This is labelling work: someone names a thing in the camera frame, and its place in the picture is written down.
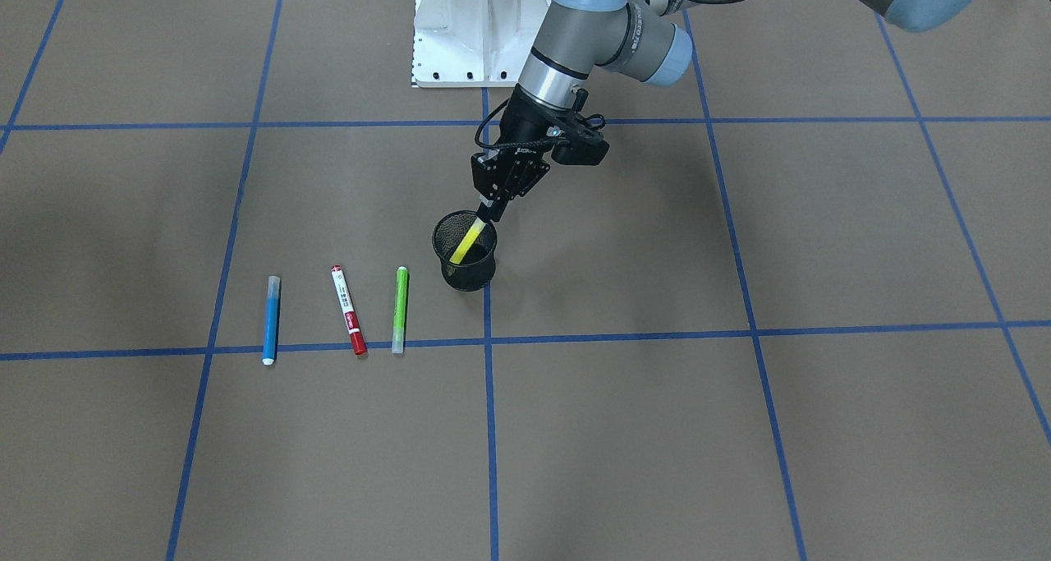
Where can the red white marker pen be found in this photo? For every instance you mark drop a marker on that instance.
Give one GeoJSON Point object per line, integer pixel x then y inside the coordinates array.
{"type": "Point", "coordinates": [356, 337]}

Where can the black mesh pen cup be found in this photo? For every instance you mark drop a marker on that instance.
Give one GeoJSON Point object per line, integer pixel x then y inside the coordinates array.
{"type": "Point", "coordinates": [479, 266]}

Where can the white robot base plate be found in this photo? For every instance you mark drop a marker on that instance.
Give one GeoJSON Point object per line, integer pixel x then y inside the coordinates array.
{"type": "Point", "coordinates": [473, 43]}

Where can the green highlighter pen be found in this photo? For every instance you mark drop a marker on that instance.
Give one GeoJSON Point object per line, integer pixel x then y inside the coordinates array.
{"type": "Point", "coordinates": [400, 312]}

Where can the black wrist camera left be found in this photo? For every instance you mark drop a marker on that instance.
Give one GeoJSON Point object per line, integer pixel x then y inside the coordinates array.
{"type": "Point", "coordinates": [580, 147]}

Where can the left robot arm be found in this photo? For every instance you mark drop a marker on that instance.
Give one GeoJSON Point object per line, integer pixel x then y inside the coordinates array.
{"type": "Point", "coordinates": [640, 40]}

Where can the blue marker pen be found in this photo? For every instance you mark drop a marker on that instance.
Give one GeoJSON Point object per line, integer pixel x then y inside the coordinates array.
{"type": "Point", "coordinates": [268, 356]}

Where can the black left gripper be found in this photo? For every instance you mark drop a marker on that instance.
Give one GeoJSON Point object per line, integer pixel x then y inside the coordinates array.
{"type": "Point", "coordinates": [520, 123]}

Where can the yellow highlighter pen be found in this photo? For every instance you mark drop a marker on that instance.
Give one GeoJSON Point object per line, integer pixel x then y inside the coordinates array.
{"type": "Point", "coordinates": [467, 242]}

